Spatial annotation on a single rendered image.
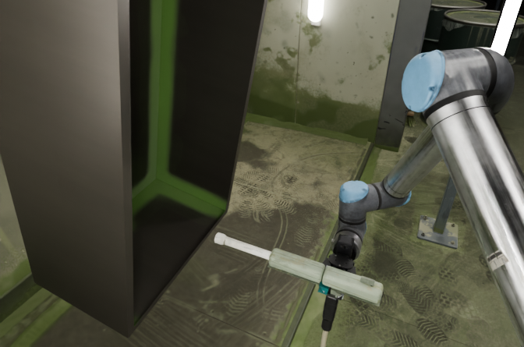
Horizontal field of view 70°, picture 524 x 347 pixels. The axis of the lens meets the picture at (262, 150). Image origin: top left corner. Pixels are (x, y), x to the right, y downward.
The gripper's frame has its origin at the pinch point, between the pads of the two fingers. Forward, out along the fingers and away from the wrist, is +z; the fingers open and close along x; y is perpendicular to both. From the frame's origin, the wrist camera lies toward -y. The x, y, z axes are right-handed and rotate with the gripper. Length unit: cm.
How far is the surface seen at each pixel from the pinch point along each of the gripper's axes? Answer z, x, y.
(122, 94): 32, 37, -55
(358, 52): -191, 29, -31
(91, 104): 32, 44, -52
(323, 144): -181, 40, 38
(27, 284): 1, 125, 54
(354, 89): -194, 27, -5
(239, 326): -22, 35, 57
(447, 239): -112, -46, 46
